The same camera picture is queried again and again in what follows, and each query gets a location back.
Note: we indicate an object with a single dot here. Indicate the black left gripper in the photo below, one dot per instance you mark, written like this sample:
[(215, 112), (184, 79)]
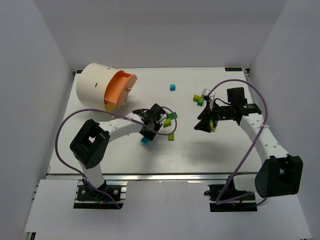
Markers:
[(149, 132)]

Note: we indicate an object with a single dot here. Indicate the long lime lego brick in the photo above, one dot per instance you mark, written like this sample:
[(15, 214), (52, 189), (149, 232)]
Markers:
[(196, 98)]

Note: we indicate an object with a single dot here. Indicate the teal lego brick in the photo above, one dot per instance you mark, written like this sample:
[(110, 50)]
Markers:
[(172, 87), (144, 141)]

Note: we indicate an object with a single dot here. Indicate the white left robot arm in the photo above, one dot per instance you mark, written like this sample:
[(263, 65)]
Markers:
[(90, 143)]

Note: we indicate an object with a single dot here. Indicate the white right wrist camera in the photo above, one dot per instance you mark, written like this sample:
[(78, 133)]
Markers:
[(208, 96)]

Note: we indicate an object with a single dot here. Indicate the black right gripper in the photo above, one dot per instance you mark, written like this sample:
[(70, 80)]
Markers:
[(210, 115)]

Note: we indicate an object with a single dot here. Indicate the cream cylindrical sorting container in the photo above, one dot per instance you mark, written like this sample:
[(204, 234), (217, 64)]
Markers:
[(92, 84)]

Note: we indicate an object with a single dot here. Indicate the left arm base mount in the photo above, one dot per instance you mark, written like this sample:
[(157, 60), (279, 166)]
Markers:
[(87, 198)]

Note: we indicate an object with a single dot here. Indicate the aluminium table edge rail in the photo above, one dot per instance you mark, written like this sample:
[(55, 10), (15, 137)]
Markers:
[(145, 177)]

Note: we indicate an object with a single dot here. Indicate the lime curved lego brick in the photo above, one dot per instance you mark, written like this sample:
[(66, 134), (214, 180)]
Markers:
[(167, 123)]

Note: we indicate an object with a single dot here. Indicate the lime square lego brick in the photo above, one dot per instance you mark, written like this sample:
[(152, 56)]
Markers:
[(171, 137)]

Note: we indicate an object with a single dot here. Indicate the green three-stud lego plate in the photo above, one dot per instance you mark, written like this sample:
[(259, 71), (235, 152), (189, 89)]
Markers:
[(172, 116)]

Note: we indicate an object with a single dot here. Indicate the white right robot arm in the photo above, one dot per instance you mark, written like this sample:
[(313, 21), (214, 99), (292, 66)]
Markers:
[(280, 173)]

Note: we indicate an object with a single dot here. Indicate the green lego with orange numeral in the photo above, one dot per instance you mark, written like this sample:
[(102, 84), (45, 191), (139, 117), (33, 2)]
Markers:
[(200, 102)]

